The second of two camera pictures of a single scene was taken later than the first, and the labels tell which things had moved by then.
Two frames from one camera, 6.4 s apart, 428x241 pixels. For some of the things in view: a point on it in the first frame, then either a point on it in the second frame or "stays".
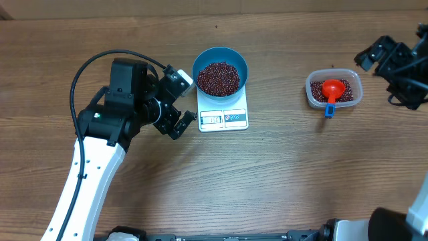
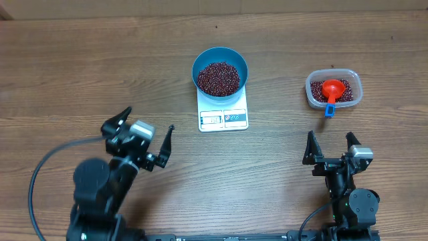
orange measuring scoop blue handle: x=334 y=88 stays
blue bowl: x=230 y=55 stays
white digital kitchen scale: x=229 y=114 stays
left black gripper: x=166 y=125 → x=150 y=161
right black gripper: x=395 y=58 → x=326 y=165
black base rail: x=102 y=234 stays
